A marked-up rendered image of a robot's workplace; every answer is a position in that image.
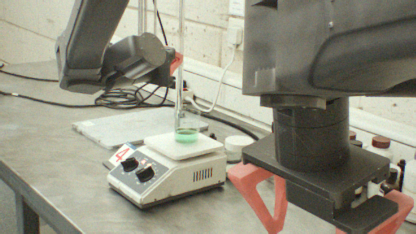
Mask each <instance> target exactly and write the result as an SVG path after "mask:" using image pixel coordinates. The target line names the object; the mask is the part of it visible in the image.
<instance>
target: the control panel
mask: <svg viewBox="0 0 416 234"><path fill-rule="evenodd" d="M131 157H134V158H135V159H136V160H137V161H138V166H137V168H136V169H134V170H133V171H132V172H125V171H124V168H123V166H122V165H121V164H119V165H118V166H117V167H116V168H115V169H114V170H113V171H111V172H110V173H109V174H110V175H112V176H114V177H115V178H117V179H119V180H120V181H121V182H122V183H124V184H126V185H127V186H128V187H129V188H131V189H132V190H134V191H135V192H137V193H138V194H140V195H141V194H142V193H143V192H145V191H146V190H147V189H148V188H149V187H151V186H152V184H154V182H156V181H157V180H158V179H159V178H160V177H161V176H162V175H163V174H164V173H167V171H169V168H167V167H165V166H164V165H162V164H161V163H159V162H158V161H156V160H154V159H152V158H151V157H149V156H147V155H146V154H144V153H142V152H141V151H138V150H136V151H134V152H133V153H132V154H130V156H129V157H128V158H131ZM128 158H127V159H128ZM142 161H145V163H143V164H142ZM148 164H151V167H152V168H153V171H154V172H155V174H154V176H153V177H152V178H151V179H150V180H149V181H146V182H140V181H139V180H138V177H137V176H136V175H135V172H137V171H139V170H141V169H142V168H144V167H146V166H147V165H148Z"/></svg>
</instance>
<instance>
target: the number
mask: <svg viewBox="0 0 416 234"><path fill-rule="evenodd" d="M132 152H134V150H133V149H131V148H130V147H129V146H127V145H125V146H123V147H122V148H121V149H120V150H119V151H118V152H117V153H116V154H115V155H114V156H113V157H112V158H111V159H112V160H113V161H114V162H115V163H117V164H120V161H121V160H123V159H126V158H127V157H128V156H130V154H131V153H132Z"/></svg>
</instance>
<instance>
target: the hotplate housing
mask: <svg viewBox="0 0 416 234"><path fill-rule="evenodd" d="M136 150H138V151H141V152H142V153H144V154H146V155H147V156H149V157H151V158H152V159H154V160H156V161H158V162H159V163H161V164H162V165H164V166H165V167H167V168H169V171H167V173H164V174H163V175H162V176H161V177H160V178H159V179H158V180H157V181H156V182H154V184H152V186H151V187H149V188H148V189H147V190H146V191H145V192H143V193H142V194H141V195H140V194H138V193H137V192H135V191H134V190H132V189H131V188H129V187H128V186H127V185H126V184H124V183H122V182H121V181H120V180H119V179H117V178H115V177H114V176H112V175H110V174H108V176H107V181H108V182H109V186H111V187H112V188H113V189H115V190H116V191H118V192H119V193H120V194H122V195H123V196H125V197H126V198H127V199H128V200H129V201H130V202H132V203H134V204H135V205H137V206H139V207H140V208H141V209H143V208H145V207H149V206H152V205H157V204H159V203H164V202H169V201H172V200H175V199H178V198H182V197H185V196H189V195H191V194H195V193H198V192H202V191H205V190H209V189H213V188H215V187H219V186H221V185H224V181H225V179H226V158H227V155H225V153H223V152H221V151H214V152H210V153H205V154H202V155H197V156H194V157H190V158H186V159H181V160H174V159H171V158H169V157H168V156H166V155H164V154H163V153H161V152H159V151H158V150H156V149H154V148H152V147H151V146H141V147H139V148H137V149H136ZM136 150H135V151H136ZM131 154H132V153H131Z"/></svg>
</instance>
